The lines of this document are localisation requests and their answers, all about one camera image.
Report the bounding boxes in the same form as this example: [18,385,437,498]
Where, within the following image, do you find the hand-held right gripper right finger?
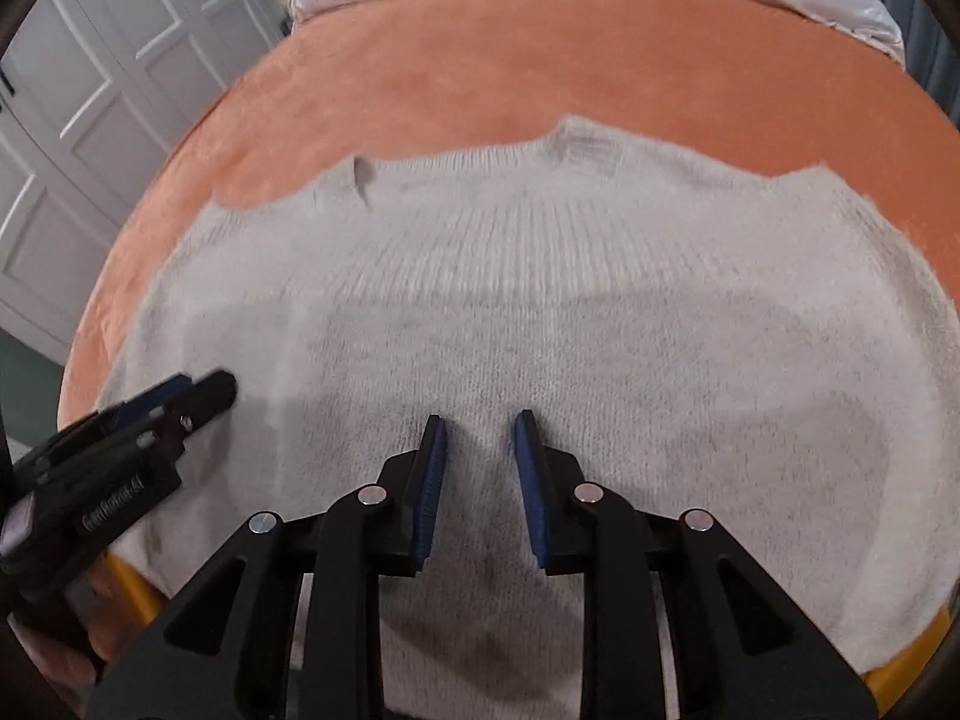
[512,409,880,720]

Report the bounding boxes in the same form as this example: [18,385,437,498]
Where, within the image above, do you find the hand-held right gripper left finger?
[88,412,449,720]

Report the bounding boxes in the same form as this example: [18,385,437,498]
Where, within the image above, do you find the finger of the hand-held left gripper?
[150,369,239,437]
[97,373,194,428]

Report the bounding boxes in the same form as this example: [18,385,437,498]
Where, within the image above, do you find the white sweater with black hearts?
[97,116,957,720]

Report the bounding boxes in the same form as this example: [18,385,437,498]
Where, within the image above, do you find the white wardrobe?
[0,0,301,365]

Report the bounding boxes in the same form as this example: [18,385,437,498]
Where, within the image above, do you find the orange plush blanket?
[64,0,953,691]

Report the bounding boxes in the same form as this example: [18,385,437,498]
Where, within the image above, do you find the person's yellow pants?
[105,551,950,717]

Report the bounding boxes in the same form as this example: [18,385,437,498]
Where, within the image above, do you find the grey-blue curtain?
[885,0,960,121]

